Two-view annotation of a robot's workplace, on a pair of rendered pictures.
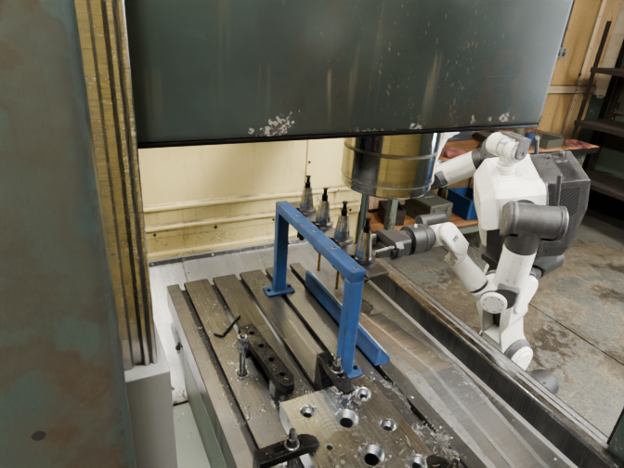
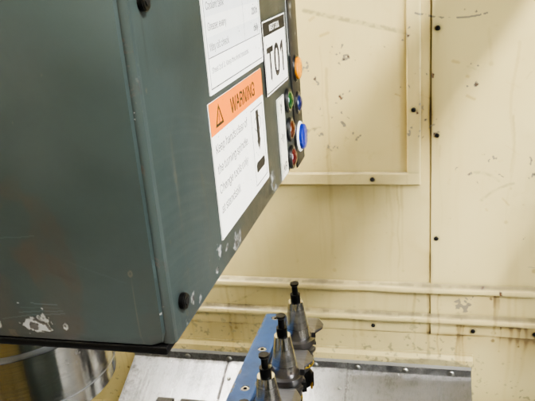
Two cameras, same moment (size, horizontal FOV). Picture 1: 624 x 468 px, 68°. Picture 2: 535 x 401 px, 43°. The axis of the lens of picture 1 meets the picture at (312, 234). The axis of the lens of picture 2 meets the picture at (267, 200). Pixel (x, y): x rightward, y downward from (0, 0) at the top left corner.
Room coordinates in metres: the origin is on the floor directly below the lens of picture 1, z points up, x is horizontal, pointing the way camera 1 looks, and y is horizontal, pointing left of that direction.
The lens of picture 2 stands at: (0.55, -0.66, 1.85)
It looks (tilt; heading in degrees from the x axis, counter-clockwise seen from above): 20 degrees down; 43
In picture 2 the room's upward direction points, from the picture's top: 5 degrees counter-clockwise
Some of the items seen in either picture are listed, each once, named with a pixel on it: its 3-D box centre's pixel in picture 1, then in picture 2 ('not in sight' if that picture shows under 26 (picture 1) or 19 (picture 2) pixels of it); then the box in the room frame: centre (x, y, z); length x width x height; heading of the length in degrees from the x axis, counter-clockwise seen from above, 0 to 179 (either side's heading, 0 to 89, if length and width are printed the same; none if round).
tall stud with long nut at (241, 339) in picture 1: (241, 354); not in sight; (0.94, 0.15, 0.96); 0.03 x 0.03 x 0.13
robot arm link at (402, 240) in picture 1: (401, 240); not in sight; (1.23, -0.27, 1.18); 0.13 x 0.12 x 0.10; 28
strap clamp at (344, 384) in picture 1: (333, 379); not in sight; (0.86, -0.08, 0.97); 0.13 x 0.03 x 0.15; 28
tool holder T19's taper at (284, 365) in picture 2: (323, 210); (283, 352); (1.23, -0.03, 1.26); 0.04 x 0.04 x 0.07
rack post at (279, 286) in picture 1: (280, 253); not in sight; (1.35, 0.10, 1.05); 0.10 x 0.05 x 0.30; 118
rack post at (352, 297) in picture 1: (348, 330); not in sight; (0.96, -0.11, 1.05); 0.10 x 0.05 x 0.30; 118
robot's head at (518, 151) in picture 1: (512, 148); not in sight; (1.38, -0.58, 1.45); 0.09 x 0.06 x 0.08; 22
